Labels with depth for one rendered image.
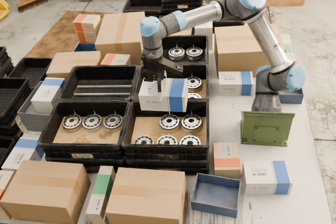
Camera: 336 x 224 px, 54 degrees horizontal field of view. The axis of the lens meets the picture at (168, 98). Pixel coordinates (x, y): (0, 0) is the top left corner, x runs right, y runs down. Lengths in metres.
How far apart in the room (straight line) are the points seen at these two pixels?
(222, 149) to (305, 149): 0.43
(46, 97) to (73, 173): 0.55
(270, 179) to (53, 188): 0.95
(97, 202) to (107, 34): 1.21
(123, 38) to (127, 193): 1.14
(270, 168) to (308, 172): 0.22
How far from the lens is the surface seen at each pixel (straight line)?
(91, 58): 2.20
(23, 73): 3.17
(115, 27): 2.40
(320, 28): 4.13
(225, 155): 1.65
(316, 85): 3.31
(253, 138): 1.76
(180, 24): 1.32
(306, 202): 1.65
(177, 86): 1.45
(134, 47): 2.23
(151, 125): 1.71
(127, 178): 1.50
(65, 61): 2.25
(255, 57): 2.09
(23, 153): 1.87
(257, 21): 1.55
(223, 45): 2.10
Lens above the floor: 2.08
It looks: 43 degrees down
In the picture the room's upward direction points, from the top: 7 degrees counter-clockwise
